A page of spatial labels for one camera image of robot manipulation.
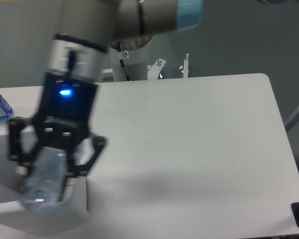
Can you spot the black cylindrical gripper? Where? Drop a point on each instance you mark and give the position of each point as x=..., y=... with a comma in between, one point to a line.
x=61, y=122

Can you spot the crushed clear plastic bottle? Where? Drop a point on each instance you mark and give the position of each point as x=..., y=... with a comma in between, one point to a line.
x=43, y=188

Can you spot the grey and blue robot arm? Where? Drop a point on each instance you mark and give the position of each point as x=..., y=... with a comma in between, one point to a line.
x=85, y=31

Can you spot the white plastic trash can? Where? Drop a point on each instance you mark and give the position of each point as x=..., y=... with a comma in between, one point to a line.
x=73, y=210

